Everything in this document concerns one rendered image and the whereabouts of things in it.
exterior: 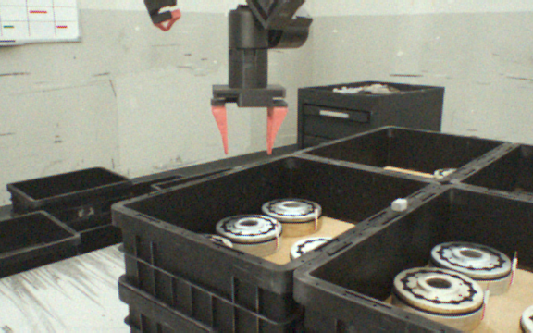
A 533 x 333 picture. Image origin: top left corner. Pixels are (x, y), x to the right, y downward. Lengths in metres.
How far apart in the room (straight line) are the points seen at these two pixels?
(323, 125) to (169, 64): 1.87
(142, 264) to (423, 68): 3.88
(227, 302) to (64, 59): 3.12
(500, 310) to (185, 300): 0.38
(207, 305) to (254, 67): 0.32
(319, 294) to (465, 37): 3.85
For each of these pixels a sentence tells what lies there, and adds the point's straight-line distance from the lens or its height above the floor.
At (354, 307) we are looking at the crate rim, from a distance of 0.45.
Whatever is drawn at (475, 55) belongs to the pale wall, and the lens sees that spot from 4.21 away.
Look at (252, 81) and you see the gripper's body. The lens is 0.71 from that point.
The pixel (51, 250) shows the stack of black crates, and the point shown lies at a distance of 1.50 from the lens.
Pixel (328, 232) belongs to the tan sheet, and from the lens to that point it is 0.85.
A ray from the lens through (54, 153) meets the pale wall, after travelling 3.62.
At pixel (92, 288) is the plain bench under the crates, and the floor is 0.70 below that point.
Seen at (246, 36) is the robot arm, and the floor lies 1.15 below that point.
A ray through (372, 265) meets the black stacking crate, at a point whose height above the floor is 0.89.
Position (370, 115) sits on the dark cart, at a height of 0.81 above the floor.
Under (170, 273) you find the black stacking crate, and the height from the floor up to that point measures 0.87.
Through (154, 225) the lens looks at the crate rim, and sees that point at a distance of 0.61.
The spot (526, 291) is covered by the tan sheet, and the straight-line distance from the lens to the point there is 0.74.
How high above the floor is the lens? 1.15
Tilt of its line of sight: 15 degrees down
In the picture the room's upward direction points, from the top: straight up
